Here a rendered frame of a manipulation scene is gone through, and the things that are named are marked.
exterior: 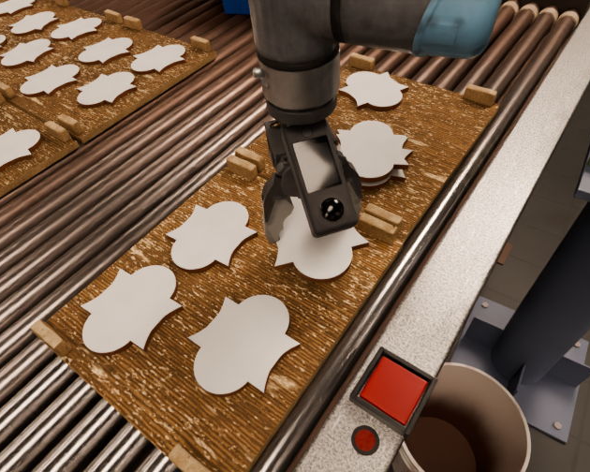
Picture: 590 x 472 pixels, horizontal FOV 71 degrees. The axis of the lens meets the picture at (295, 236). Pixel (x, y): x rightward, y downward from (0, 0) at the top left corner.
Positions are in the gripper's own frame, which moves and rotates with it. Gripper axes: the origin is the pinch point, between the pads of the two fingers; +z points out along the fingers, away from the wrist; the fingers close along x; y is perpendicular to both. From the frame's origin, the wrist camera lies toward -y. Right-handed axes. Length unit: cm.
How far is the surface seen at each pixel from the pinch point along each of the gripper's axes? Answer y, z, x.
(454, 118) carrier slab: 25.0, 8.0, -35.0
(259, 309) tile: -5.8, 5.5, 9.4
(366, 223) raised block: 3.1, 4.7, -8.7
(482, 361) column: 5, 100, -58
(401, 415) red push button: -22.8, 6.9, -3.4
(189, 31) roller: 92, 13, 11
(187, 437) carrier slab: -18.9, 6.2, 20.5
